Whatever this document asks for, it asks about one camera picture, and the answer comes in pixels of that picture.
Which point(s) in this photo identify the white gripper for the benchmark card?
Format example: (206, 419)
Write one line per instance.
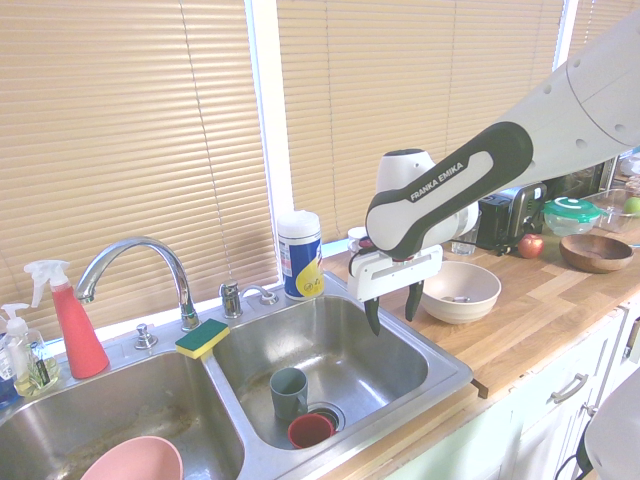
(390, 272)

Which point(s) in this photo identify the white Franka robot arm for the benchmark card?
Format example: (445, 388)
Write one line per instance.
(450, 190)

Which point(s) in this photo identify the stainless steel double sink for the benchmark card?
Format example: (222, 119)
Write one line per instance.
(350, 350)

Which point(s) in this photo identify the metal sink drain strainer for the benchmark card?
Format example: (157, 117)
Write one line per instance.
(335, 415)

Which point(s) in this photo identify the chrome sink knob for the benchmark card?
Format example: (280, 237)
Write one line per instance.
(145, 337)

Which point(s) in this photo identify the cream bowl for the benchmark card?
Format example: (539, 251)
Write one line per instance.
(460, 310)

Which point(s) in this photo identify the clear drinking glass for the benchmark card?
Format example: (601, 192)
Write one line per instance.
(466, 240)

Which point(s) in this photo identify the white wipes canister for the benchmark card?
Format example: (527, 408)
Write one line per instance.
(300, 255)

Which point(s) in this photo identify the grey green mug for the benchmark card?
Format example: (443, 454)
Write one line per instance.
(285, 395)

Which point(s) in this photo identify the black toaster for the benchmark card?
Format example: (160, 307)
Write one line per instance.
(510, 215)

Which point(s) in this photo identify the red plastic cup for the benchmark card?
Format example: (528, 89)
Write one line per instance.
(310, 432)

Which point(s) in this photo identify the red apple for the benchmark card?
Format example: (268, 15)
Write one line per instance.
(531, 246)

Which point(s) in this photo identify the yellow green sponge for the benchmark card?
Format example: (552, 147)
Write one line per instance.
(202, 337)

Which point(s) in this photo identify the green lidded food container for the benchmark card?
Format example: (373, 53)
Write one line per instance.
(570, 215)

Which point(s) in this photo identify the brown wooden bowl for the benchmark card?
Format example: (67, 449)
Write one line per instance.
(595, 257)

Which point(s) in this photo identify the wide tan window blind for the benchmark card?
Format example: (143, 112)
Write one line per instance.
(400, 90)
(125, 150)

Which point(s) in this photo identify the dark countertop oven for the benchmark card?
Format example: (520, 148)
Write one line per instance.
(580, 182)

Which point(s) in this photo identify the clear glass baking dish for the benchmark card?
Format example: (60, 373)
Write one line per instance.
(612, 210)

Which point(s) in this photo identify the chrome gooseneck faucet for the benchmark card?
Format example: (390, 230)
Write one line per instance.
(150, 243)

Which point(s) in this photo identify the green apple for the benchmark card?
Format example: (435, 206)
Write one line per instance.
(632, 206)

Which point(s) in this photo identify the pink plastic bowl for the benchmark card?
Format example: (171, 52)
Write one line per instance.
(135, 460)

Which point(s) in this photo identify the red spray bottle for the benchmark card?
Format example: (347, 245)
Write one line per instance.
(80, 340)

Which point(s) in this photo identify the narrow tan window blind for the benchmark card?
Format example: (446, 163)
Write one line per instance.
(595, 20)

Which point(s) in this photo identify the clear hand soap pump bottle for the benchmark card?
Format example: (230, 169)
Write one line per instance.
(30, 365)

